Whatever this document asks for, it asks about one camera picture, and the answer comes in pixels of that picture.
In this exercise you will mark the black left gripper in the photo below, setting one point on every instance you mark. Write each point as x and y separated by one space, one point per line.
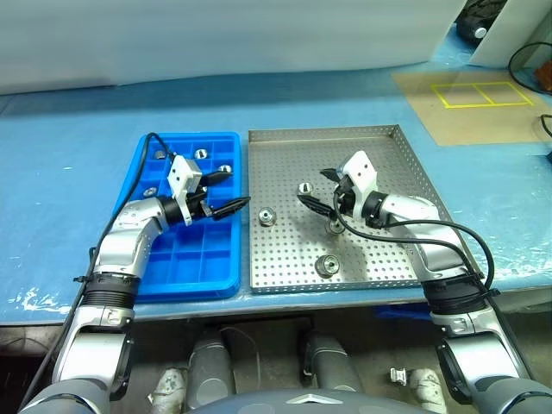
198 207

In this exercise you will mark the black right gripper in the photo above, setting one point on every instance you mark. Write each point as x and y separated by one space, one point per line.
345 194

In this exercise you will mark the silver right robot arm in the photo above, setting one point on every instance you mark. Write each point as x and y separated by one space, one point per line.
435 246

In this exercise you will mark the blue compartment tray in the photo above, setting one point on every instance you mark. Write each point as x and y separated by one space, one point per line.
215 259

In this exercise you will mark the perforated metal tray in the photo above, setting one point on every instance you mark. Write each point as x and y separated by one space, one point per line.
293 254

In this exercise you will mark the brown table mat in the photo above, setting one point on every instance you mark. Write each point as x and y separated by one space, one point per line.
431 121

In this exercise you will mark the blue cloth under table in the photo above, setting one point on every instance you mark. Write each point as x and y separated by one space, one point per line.
401 313

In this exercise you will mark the dark grey rounded leg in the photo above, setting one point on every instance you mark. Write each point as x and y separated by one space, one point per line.
211 371
332 362

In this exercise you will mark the grey metal clip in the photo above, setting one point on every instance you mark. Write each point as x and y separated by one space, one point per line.
399 376

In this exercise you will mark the white robot foot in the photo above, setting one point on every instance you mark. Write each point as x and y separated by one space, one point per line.
170 386
427 388

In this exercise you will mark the grey robot torso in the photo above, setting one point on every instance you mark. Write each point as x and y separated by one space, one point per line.
280 403

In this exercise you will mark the white round cap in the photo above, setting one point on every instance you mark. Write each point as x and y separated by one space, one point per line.
480 31

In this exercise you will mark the black bag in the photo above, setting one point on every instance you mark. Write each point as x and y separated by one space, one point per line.
470 17

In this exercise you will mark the orange brown device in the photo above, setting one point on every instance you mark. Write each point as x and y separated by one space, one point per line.
544 75

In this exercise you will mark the white leaning panel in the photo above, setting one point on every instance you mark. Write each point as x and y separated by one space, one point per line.
517 26

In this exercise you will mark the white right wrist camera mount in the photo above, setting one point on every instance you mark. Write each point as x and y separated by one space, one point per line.
360 168

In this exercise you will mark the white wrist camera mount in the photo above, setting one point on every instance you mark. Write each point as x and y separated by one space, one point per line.
360 168
179 172

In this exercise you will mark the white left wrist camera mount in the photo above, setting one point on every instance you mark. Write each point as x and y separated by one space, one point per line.
179 172

